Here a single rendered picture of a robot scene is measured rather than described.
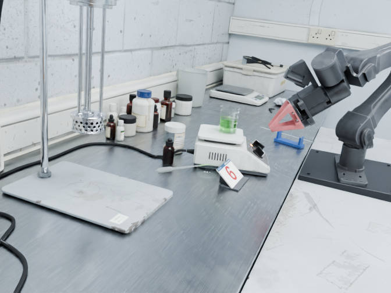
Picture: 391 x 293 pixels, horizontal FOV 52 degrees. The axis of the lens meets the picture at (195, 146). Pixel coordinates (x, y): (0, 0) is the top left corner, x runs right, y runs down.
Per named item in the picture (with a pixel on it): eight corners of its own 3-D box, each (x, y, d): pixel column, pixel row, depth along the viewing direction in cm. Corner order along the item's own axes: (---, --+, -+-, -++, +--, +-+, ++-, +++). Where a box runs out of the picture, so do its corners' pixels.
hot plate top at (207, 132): (242, 132, 115) (242, 129, 114) (243, 145, 103) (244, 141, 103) (200, 126, 115) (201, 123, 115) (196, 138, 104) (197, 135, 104)
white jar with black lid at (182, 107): (194, 114, 161) (195, 96, 159) (185, 116, 155) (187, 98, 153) (179, 110, 164) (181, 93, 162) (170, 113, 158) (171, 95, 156)
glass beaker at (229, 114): (227, 129, 113) (231, 101, 111) (240, 135, 109) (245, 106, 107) (210, 131, 110) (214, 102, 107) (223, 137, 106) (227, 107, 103)
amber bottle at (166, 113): (169, 118, 150) (171, 89, 147) (172, 121, 146) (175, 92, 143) (157, 118, 149) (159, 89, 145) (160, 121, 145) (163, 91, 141)
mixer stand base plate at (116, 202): (174, 195, 89) (174, 190, 89) (126, 236, 71) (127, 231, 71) (63, 163, 99) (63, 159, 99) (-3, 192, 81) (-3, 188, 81)
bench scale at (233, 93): (259, 107, 187) (260, 97, 186) (207, 97, 197) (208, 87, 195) (269, 101, 204) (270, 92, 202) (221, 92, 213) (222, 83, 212)
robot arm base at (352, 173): (344, 153, 100) (374, 157, 98) (338, 132, 118) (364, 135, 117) (338, 182, 103) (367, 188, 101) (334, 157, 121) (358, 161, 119)
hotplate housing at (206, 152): (265, 161, 117) (269, 134, 115) (268, 178, 105) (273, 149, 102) (188, 150, 118) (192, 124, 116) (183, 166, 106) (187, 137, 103)
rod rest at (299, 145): (304, 147, 135) (306, 136, 133) (300, 149, 132) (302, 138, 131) (277, 139, 140) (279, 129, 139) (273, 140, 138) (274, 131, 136)
